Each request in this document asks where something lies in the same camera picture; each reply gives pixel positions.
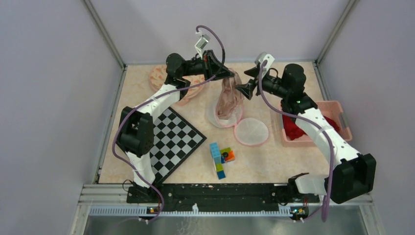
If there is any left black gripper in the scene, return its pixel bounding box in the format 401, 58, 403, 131
181, 49, 234, 82

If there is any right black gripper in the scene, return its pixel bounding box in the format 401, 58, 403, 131
234, 66, 289, 100

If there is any beige pink lace bra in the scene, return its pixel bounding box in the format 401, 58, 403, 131
216, 68, 244, 119

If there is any white pink mesh laundry bag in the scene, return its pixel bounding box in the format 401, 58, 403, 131
205, 99, 269, 146

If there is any red bra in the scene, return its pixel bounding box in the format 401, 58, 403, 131
282, 116, 340, 141

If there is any pink plastic basket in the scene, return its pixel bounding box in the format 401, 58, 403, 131
277, 101, 352, 147

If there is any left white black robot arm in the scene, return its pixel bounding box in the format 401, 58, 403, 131
112, 49, 233, 202

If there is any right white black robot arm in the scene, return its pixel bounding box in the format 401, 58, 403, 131
236, 64, 376, 204

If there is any colourful toy block stack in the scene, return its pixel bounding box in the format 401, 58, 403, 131
209, 142, 235, 180

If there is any black white checkerboard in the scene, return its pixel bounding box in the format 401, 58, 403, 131
115, 107, 208, 184

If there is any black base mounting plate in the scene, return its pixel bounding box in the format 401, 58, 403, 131
126, 183, 320, 214

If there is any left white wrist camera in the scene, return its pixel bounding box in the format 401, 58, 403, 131
194, 31, 210, 58

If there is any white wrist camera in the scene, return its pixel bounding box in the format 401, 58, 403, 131
194, 31, 210, 58
254, 52, 275, 74

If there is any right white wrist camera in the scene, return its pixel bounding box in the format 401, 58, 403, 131
254, 52, 275, 74

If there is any aluminium frame rail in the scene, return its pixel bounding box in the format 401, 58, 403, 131
77, 182, 373, 217

